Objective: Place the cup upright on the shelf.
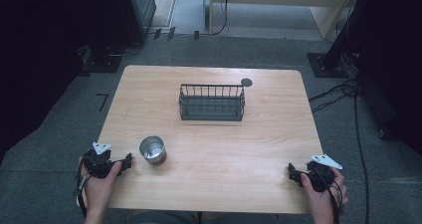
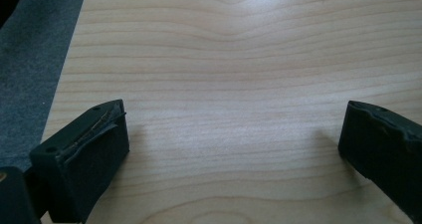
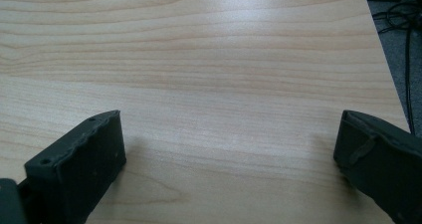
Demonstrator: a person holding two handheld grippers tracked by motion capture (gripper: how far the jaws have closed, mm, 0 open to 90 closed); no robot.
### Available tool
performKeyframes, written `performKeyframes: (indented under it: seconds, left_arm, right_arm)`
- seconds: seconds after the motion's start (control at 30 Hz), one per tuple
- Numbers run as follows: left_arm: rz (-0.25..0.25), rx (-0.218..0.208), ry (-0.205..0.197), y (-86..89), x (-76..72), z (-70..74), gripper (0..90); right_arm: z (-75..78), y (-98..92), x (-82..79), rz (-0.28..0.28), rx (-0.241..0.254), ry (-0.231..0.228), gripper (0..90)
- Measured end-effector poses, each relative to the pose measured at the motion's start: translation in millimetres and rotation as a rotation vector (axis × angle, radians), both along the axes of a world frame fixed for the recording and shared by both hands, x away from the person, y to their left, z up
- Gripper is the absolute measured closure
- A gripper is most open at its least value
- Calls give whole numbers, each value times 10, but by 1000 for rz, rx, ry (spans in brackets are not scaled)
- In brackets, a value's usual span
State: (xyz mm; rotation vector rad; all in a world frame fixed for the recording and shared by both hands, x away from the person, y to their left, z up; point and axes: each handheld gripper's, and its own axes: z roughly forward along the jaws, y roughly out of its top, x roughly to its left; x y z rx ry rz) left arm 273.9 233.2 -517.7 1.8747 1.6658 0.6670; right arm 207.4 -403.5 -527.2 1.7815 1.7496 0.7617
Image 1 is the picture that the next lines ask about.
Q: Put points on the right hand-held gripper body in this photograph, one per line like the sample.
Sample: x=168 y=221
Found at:
x=320 y=178

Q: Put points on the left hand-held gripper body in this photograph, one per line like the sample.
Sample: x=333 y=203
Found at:
x=98 y=164

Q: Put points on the silver metal cup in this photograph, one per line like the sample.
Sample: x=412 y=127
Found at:
x=152 y=150

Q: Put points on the person's right hand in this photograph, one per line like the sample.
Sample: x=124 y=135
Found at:
x=319 y=204

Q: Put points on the person's left hand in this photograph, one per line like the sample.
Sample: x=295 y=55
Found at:
x=99 y=190

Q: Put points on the black round table cap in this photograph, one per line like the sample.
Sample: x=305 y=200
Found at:
x=246 y=82

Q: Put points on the short black floor tape strip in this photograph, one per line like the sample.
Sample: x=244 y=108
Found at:
x=171 y=33
x=157 y=33

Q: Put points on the dark equipment cabinet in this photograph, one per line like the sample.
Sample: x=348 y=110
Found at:
x=141 y=11

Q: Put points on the black metal stand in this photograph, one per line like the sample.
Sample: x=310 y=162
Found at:
x=345 y=25

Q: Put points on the black stand base plate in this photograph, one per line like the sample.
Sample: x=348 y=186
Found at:
x=101 y=63

